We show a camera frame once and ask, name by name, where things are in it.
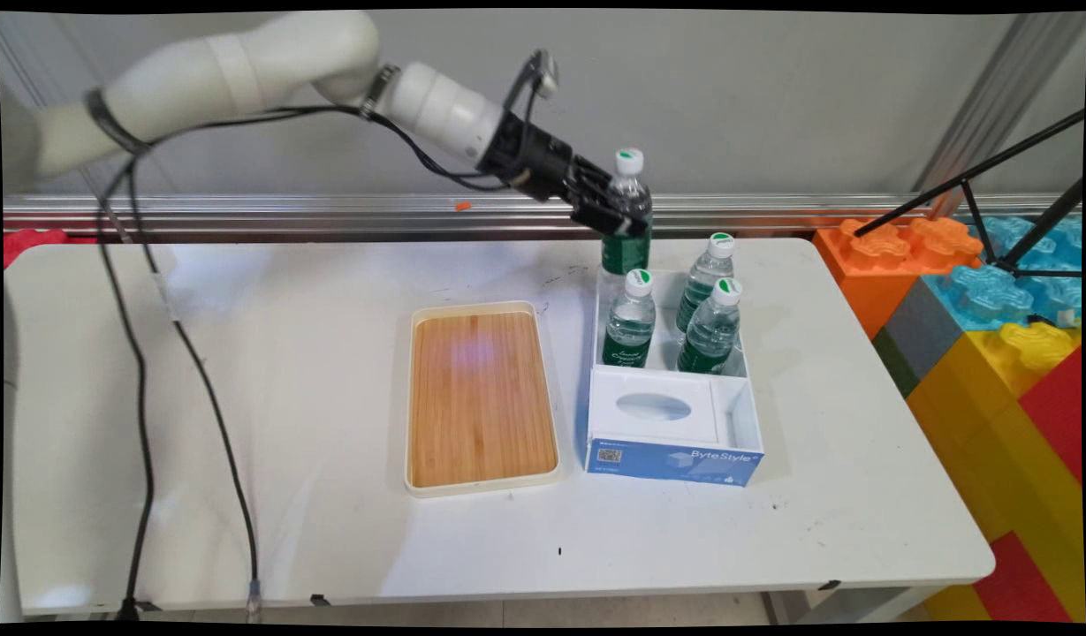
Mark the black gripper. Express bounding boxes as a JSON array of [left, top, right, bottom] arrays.
[[477, 111, 649, 239]]

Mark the water bottle green label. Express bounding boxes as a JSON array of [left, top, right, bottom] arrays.
[[675, 232, 736, 341], [601, 268, 657, 369], [599, 147, 655, 278], [677, 277, 743, 375]]

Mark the bamboo tray with cream rim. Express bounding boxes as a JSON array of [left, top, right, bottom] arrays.
[[405, 300, 563, 498]]

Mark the blue and white cardboard box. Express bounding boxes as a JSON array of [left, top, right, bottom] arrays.
[[585, 263, 765, 488]]

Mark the orange giant building block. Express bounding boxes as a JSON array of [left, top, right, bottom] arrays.
[[811, 216, 986, 342]]

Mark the green giant building block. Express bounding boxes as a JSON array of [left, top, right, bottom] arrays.
[[870, 327, 922, 400]]

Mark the grey giant building block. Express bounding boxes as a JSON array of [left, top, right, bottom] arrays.
[[882, 277, 966, 382]]

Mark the black tripod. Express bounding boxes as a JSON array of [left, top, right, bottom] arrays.
[[852, 110, 1085, 280]]

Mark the blue giant building block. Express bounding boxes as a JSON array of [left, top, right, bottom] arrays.
[[921, 216, 1084, 333]]

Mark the diagonal aluminium profile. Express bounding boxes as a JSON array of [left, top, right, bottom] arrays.
[[912, 12, 1086, 220]]

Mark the yellow giant building block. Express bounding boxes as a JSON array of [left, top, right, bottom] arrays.
[[905, 322, 1086, 619]]

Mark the red giant building block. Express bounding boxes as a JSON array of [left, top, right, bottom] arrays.
[[974, 530, 1075, 625], [1018, 348, 1084, 485]]

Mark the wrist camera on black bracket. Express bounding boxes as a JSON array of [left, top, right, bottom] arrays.
[[504, 49, 561, 114]]

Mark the black cable to gripper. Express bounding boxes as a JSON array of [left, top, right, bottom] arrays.
[[143, 58, 545, 193]]

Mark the horizontal aluminium rail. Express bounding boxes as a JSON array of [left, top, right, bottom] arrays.
[[2, 191, 1082, 241]]

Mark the thin black hanging cable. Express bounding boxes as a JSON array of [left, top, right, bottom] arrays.
[[125, 166, 264, 623]]

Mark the black strap on arm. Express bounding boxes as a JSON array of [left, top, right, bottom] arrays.
[[83, 87, 155, 158]]

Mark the thick black hanging cable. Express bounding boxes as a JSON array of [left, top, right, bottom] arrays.
[[94, 159, 156, 621]]

